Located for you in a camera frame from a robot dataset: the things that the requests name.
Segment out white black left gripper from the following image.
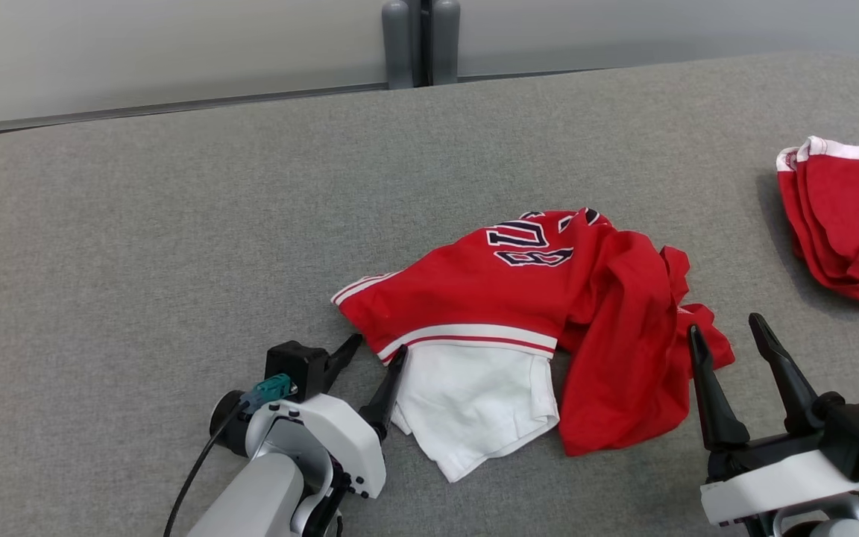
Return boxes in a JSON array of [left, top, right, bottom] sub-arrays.
[[247, 333, 409, 499]]

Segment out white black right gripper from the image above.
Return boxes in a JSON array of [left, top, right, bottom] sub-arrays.
[[687, 313, 859, 527]]

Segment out red Bulls 23 jersey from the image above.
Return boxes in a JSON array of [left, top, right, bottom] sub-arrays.
[[331, 207, 736, 483]]

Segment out red Bulls 23 shorts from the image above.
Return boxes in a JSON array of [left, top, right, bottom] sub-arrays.
[[775, 136, 859, 313]]

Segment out teal left camera connector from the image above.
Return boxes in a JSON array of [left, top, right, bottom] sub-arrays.
[[242, 374, 297, 412]]

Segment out black left camera cable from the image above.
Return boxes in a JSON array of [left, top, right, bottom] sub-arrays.
[[164, 403, 251, 537]]

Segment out grey partition base rail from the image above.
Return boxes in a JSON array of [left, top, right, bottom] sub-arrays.
[[459, 51, 859, 83], [0, 81, 390, 139]]

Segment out grey round partition post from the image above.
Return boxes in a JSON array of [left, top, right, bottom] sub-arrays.
[[381, 0, 415, 90], [432, 0, 462, 86]]

